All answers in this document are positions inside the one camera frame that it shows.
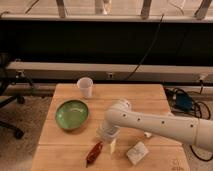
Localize red chili pepper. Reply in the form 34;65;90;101
86;142;103;165

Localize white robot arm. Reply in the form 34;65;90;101
97;99;213;153

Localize white sponge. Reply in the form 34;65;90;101
126;142;149;165

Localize white plastic bottle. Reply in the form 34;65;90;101
144;132;152;138

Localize green bowl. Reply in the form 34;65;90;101
55;100;89;131

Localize white paper cup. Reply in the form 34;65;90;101
77;77;93;99

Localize blue power adapter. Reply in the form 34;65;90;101
175;94;193;111

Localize black office chair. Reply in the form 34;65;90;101
0;53;36;140

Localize black hanging cable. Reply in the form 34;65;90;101
121;13;166;82

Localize black cables on floor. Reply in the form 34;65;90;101
164;87;213;163

